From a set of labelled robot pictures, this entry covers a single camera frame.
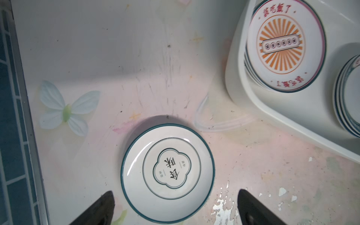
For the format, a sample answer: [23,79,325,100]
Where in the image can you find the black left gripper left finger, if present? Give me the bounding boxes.
[70,191,115,225]

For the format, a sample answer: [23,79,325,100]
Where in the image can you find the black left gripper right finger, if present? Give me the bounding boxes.
[237,189,286,225]

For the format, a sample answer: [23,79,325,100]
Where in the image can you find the white clover plate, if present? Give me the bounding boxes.
[121,123,215,224]

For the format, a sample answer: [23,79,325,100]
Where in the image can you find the orange sunburst plate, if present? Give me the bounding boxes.
[245,1,327,93]
[332,64,360,138]
[244,47,272,91]

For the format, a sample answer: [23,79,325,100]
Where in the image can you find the green rim plate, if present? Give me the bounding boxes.
[337,55,360,137]

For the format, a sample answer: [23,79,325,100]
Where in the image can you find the white plastic bin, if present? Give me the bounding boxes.
[225,1,360,162]

